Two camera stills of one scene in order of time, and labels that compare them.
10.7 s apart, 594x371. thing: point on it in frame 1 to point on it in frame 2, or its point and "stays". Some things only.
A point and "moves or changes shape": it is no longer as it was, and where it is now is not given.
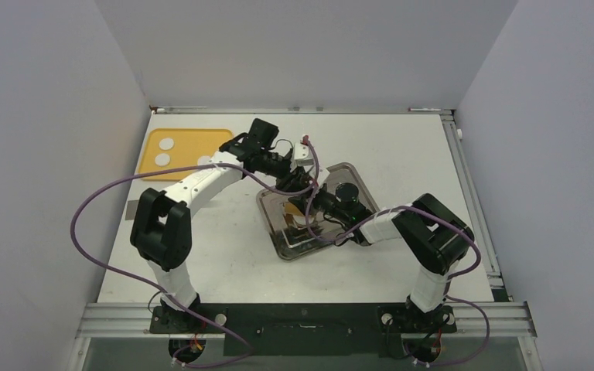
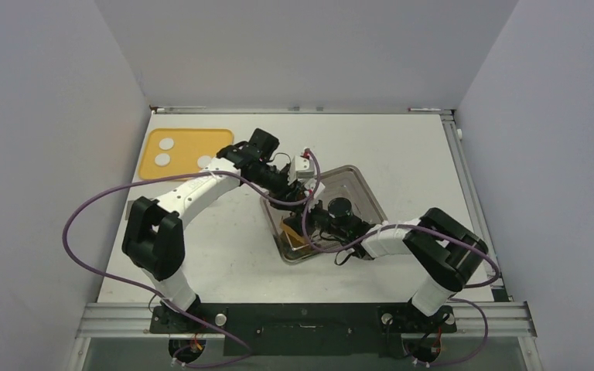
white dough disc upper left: x=166 y=144 stays
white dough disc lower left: x=162 y=159 stays
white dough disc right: x=204 y=160 stays
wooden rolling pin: x=291 y=209 moves or changes shape
